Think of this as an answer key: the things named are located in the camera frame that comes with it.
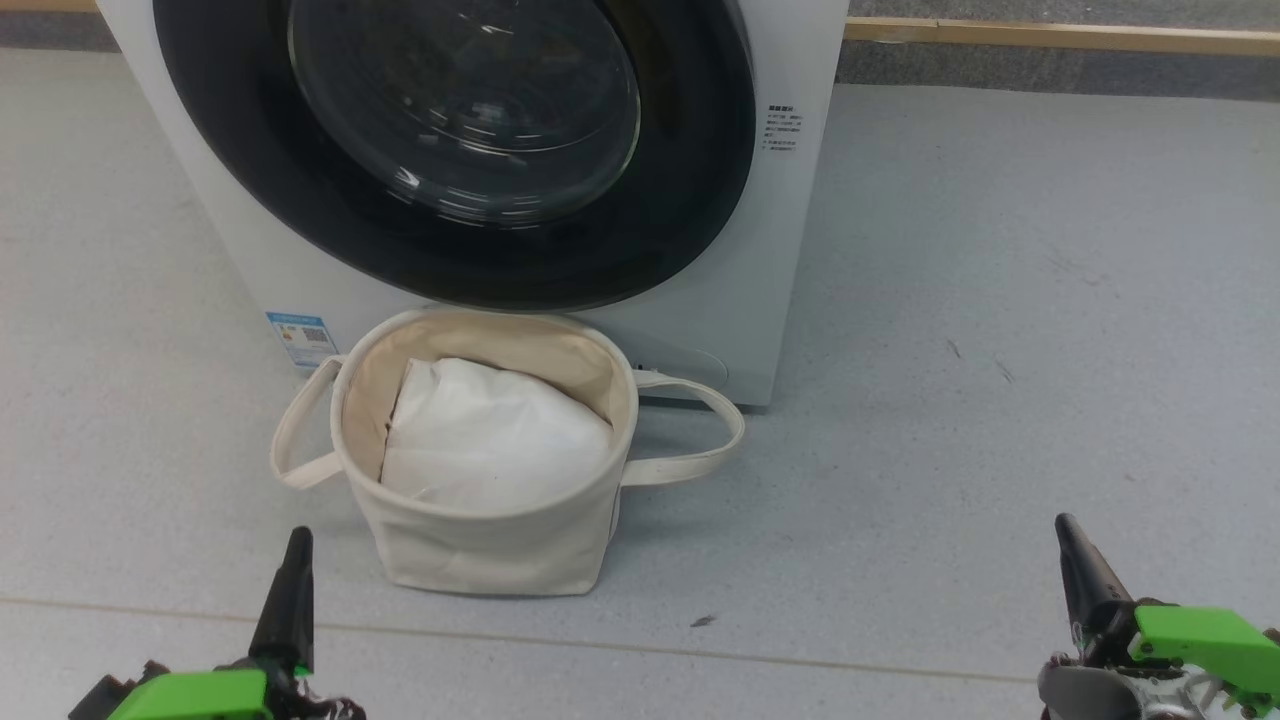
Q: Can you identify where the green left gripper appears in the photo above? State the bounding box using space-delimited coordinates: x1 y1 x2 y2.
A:
105 527 316 720

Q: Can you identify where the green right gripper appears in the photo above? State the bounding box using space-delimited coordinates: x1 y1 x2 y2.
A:
1055 514 1280 720

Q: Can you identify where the black-rimmed glass washer door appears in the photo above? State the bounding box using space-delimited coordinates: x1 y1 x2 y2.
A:
152 0 758 313

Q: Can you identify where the cream canvas laundry basket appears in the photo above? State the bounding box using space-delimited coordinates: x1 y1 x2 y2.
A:
270 308 746 598

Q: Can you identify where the white padded basket liner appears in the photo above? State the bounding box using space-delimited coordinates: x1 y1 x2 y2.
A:
380 357 613 518

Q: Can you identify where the white front-load washing machine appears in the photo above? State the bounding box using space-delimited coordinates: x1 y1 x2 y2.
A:
95 0 851 409

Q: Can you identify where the blue energy label sticker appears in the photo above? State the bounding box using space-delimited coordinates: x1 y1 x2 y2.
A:
265 312 338 369

